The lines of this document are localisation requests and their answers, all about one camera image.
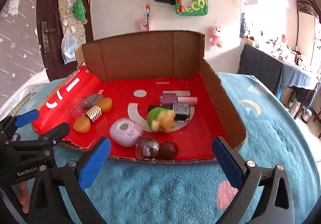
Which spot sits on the dark covered side table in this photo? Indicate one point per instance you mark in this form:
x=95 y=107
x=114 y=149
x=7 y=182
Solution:
x=273 y=73

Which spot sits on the green dinosaur plush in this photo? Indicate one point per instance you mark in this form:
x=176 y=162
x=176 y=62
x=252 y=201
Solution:
x=79 y=11

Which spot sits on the cardboard box red lining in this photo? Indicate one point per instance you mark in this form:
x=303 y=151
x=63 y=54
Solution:
x=134 y=70

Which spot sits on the silver beaded cylinder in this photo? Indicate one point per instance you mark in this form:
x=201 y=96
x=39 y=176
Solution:
x=94 y=113

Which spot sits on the hanging fabric organizer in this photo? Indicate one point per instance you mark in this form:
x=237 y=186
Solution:
x=69 y=21

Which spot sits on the black nail polish bottle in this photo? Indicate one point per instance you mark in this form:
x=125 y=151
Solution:
x=183 y=111

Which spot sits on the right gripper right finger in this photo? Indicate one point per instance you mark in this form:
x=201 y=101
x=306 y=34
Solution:
x=275 y=204

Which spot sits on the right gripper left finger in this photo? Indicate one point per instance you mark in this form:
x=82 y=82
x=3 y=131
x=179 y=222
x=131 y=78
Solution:
x=47 y=204

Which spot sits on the green yellow toy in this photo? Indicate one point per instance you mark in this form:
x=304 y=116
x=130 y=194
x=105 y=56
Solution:
x=161 y=119

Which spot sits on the pink nail polish bottle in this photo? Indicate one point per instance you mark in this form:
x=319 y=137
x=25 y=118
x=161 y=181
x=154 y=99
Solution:
x=168 y=99

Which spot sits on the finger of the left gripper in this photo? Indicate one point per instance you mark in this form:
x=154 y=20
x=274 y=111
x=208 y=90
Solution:
x=10 y=124
x=42 y=136

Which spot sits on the orange tipped marker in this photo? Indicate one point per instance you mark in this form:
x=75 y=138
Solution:
x=148 y=17

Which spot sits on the dark wooden door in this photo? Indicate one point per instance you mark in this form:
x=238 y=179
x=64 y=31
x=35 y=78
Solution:
x=47 y=11

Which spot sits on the person's left hand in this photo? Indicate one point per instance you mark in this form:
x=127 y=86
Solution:
x=23 y=196

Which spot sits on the pink My Melody case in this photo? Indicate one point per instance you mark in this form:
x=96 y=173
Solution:
x=126 y=132

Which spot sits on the pink bunny plush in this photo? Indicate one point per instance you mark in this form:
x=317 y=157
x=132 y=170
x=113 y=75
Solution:
x=214 y=36

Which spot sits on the teal fluffy blanket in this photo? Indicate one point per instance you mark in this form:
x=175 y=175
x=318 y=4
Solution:
x=129 y=192

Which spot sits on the clear plastic cup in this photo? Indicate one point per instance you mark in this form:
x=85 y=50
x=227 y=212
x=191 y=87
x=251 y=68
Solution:
x=77 y=108

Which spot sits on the glitter bottle dark red cap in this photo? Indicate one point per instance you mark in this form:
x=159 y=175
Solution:
x=150 y=148

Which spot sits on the white plastic bag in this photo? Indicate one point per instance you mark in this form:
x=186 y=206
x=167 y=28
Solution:
x=68 y=46

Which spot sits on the pink pig plush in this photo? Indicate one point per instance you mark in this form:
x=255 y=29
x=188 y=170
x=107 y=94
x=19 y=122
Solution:
x=141 y=24

